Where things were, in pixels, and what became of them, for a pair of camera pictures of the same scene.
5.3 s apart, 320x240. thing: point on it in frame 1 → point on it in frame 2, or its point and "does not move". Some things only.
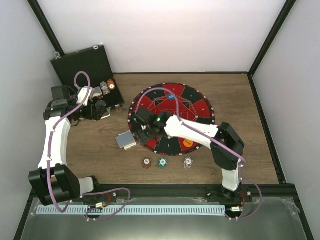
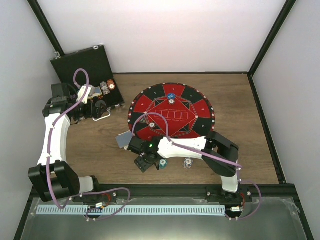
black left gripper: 98,115 does not move
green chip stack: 162,163 does not move
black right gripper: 143,138 → 142,165
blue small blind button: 171,96 does not move
